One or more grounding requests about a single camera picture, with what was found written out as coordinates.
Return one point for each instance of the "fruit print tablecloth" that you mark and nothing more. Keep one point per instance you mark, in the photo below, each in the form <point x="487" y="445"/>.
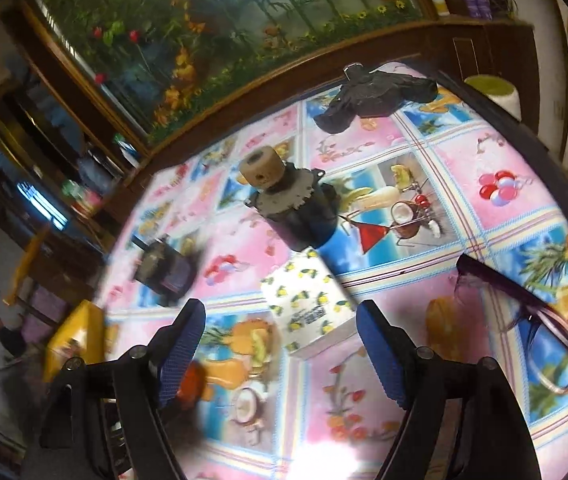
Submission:
<point x="514" y="200"/>

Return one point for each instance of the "blue water jug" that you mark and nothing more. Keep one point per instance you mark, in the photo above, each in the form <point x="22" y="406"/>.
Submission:
<point x="92" y="169"/>

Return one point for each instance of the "white bottle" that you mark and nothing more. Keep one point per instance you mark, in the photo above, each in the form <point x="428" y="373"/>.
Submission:
<point x="126" y="152"/>

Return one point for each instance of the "yellow cardboard box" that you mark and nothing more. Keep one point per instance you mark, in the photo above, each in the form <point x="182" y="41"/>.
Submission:
<point x="76" y="335"/>

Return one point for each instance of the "pink box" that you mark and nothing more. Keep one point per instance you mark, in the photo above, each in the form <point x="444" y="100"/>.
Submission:
<point x="86" y="201"/>

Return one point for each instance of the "white and green round container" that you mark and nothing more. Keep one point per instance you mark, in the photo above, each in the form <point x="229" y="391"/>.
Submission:
<point x="494" y="92"/>

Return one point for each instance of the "purple framed eyeglasses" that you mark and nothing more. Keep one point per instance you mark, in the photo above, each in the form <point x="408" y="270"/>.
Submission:
<point x="549" y="340"/>

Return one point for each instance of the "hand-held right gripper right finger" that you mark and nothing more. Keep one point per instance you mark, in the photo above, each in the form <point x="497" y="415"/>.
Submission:
<point x="379" y="355"/>

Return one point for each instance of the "flower and bamboo wall painting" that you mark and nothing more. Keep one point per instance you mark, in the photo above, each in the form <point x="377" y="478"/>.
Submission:
<point x="213" y="25"/>

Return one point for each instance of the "lemon print tissue pack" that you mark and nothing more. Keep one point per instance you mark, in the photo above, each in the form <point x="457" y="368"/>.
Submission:
<point x="304" y="305"/>

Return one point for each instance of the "small black motor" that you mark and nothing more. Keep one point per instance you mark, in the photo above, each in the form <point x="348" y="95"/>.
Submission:
<point x="163" y="270"/>

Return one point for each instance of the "wooden cabinet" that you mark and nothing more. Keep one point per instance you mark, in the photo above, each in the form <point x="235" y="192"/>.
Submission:
<point x="489" y="47"/>

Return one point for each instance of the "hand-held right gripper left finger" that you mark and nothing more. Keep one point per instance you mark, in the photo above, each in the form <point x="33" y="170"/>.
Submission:
<point x="178" y="355"/>

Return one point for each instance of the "dark motor with wooden pulley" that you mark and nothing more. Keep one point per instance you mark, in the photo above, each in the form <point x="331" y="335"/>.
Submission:
<point x="304" y="215"/>

